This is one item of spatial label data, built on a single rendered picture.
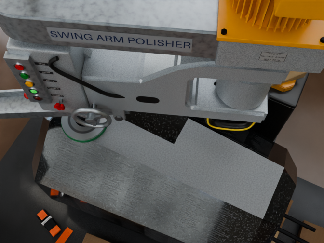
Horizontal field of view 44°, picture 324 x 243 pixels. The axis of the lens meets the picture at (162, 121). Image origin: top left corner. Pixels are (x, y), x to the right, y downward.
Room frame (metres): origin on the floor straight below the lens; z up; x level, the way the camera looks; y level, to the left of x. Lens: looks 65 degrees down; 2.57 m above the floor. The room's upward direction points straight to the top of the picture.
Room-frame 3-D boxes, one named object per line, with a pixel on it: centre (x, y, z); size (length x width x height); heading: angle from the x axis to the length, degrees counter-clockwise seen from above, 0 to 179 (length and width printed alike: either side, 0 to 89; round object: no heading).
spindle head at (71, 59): (0.81, 0.28, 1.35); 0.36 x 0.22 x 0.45; 84
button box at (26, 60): (0.71, 0.44, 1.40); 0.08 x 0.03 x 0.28; 84
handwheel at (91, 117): (0.69, 0.26, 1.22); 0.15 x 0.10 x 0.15; 84
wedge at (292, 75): (1.12, -0.63, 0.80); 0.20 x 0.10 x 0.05; 108
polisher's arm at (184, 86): (0.77, -0.03, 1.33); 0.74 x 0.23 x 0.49; 84
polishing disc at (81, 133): (0.82, 0.36, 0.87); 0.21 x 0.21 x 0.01
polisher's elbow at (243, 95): (0.75, -0.29, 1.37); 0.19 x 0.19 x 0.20
